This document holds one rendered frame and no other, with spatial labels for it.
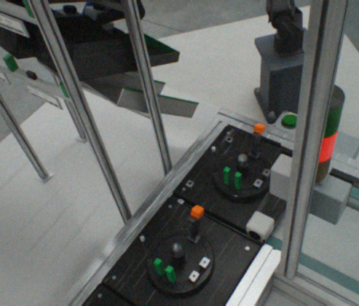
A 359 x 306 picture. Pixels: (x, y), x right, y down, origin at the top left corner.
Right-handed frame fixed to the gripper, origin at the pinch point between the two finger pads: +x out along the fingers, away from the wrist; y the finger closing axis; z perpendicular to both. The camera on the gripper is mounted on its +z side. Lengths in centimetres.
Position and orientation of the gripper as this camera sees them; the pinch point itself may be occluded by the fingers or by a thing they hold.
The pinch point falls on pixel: (97, 11)
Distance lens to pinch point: 109.4
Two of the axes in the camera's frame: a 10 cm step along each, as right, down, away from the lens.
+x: -6.3, 7.5, -2.0
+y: 7.3, 4.8, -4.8
